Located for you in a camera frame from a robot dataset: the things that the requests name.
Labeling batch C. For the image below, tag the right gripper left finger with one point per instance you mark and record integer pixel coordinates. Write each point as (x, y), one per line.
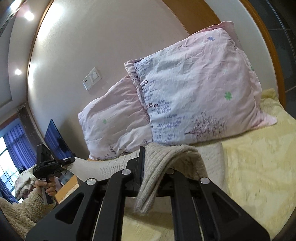
(95, 207)

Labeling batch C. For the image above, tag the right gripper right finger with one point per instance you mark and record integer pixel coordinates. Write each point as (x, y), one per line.
(202, 211)

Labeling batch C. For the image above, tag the beige cable knit sweater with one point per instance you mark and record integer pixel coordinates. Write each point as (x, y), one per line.
(161, 171)

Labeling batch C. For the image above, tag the beige fleece sleeve forearm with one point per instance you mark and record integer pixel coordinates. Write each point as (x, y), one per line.
(24, 216)

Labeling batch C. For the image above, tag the person left hand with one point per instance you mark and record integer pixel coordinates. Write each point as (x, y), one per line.
(49, 187)

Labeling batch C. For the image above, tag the dark tv screen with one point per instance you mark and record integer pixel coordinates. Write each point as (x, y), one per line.
(56, 143)

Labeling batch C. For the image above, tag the blue window curtain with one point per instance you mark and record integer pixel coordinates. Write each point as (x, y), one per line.
(16, 156)

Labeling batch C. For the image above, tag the yellow patterned bed sheet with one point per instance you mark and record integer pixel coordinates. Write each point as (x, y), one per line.
(256, 169)

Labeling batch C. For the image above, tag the left floral pillow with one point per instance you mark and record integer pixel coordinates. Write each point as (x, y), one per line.
(116, 123)

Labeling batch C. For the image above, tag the floral pillow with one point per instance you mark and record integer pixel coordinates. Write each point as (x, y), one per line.
(116, 123)
(199, 89)

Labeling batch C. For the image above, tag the right floral pillow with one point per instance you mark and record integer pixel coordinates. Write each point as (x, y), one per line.
(199, 89)

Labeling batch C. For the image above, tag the white wall switch plate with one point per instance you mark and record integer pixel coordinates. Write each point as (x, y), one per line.
(91, 79)

